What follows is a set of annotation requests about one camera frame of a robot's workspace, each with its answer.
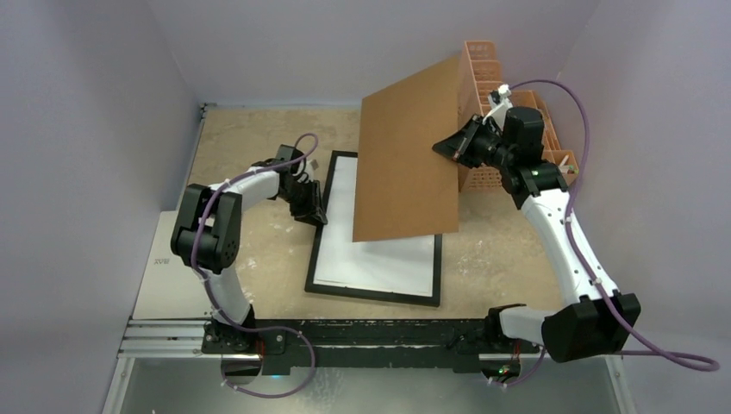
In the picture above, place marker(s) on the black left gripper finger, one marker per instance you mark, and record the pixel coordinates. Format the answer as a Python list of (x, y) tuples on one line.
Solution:
[(317, 200), (311, 215)]

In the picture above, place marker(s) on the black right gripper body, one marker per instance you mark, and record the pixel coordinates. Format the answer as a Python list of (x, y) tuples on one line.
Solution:
[(467, 145)]

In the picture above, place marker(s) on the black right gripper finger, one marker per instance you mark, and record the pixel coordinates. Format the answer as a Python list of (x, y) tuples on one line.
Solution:
[(455, 146), (472, 156)]

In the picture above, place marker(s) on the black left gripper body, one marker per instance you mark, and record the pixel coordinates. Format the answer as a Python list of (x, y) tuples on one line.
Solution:
[(299, 194)]

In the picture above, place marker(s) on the brown frame backing board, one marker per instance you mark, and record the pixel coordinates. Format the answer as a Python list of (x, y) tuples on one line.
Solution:
[(404, 188)]

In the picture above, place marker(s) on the black picture frame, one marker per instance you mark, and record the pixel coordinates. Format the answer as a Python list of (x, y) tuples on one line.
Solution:
[(433, 301)]

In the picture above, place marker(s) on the sunflower photo print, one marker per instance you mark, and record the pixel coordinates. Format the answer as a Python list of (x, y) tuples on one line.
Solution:
[(402, 266)]

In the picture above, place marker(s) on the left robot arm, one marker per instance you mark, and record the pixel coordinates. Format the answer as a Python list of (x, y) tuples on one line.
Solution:
[(207, 232)]

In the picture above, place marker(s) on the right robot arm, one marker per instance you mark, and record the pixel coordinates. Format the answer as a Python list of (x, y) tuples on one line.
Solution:
[(590, 323)]

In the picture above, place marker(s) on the small items in organizer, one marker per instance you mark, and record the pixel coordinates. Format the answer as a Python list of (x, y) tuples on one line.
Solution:
[(567, 168)]

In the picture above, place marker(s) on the white sheet on table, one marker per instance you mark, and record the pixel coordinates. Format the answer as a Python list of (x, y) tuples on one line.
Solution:
[(169, 289)]

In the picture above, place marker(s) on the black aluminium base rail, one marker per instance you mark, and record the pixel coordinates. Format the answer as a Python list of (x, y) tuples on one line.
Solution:
[(283, 345)]

